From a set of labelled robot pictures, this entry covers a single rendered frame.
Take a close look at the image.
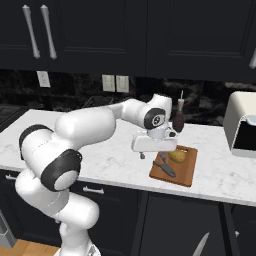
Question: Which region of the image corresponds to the black cupboard door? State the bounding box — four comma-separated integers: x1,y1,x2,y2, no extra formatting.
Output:
0,0,46,72
139,191,232,256
229,203,256,256
145,0,256,83
37,0,148,77

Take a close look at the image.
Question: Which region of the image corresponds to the white wall outlet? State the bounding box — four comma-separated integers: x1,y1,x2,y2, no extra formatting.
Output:
101,74,116,93
36,70,52,89
115,75,130,94

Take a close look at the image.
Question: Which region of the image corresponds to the black hob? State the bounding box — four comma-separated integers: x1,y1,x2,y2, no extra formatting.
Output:
0,103,30,133

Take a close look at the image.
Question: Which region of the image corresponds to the black lower cupboard door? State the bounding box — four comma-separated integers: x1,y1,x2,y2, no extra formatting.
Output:
139,191,232,256
229,203,256,256

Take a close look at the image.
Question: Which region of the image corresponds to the black drawer front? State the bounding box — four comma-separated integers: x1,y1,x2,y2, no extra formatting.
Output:
69,180,141,214
0,168,24,201

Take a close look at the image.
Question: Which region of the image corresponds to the silver drawer handle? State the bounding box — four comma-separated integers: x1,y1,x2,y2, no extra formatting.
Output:
4,173,20,182
82,185,105,196

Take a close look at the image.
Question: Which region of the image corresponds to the dark brown bottle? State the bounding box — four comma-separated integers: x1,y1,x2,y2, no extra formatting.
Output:
171,90,186,134

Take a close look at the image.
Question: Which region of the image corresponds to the black upper cupboard door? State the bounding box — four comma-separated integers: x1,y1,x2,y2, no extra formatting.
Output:
37,0,148,77
0,0,46,72
145,0,256,83

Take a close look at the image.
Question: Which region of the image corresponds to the brown wooden cutting board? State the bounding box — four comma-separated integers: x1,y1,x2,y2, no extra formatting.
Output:
148,144,199,188

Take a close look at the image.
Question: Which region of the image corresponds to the yellow potato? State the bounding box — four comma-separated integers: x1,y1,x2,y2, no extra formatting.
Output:
168,148,187,164

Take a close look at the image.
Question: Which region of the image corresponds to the white toaster oven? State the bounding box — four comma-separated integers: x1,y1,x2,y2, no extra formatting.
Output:
222,91,256,159

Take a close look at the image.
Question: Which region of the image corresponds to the grey oven front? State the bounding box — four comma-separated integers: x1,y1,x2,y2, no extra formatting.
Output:
0,209,18,250

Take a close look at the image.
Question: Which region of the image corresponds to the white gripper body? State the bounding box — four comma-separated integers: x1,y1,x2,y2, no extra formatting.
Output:
130,134,179,153

